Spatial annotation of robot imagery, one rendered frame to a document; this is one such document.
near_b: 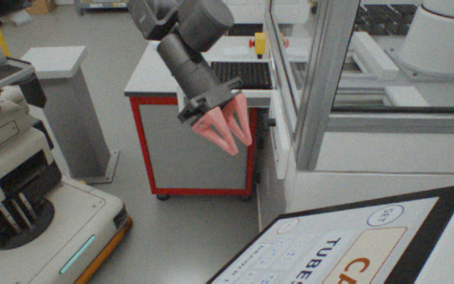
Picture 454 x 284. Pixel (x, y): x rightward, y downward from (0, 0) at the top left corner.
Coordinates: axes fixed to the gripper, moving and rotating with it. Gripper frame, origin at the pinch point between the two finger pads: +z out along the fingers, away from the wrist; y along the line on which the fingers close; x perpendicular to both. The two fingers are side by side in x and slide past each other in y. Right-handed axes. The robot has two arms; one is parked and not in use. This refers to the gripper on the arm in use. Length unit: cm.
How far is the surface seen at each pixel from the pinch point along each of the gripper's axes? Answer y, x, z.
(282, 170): 23.4, 23.1, 11.7
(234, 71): 49, 45, -24
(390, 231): -4.0, -18.5, 15.1
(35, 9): 111, 387, -318
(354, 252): -7.2, -16.1, 15.1
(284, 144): 24.5, 18.3, 6.0
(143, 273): -2, 122, 26
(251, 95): 43, 38, -12
